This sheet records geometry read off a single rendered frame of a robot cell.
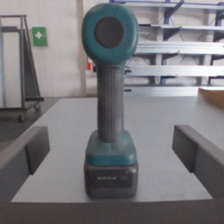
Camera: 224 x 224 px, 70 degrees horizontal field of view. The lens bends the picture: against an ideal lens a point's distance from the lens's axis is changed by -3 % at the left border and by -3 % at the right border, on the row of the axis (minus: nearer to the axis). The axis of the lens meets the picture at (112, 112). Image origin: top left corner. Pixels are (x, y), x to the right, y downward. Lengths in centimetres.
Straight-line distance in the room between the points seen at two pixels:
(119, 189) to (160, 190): 6
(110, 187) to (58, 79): 479
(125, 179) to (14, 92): 265
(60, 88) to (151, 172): 477
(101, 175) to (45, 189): 9
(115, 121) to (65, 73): 472
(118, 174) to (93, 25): 17
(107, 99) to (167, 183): 16
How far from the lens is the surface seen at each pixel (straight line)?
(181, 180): 29
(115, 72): 21
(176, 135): 16
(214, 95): 89
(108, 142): 22
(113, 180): 22
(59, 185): 27
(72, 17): 502
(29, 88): 360
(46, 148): 17
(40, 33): 498
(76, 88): 488
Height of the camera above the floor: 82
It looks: 15 degrees down
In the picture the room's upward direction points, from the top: straight up
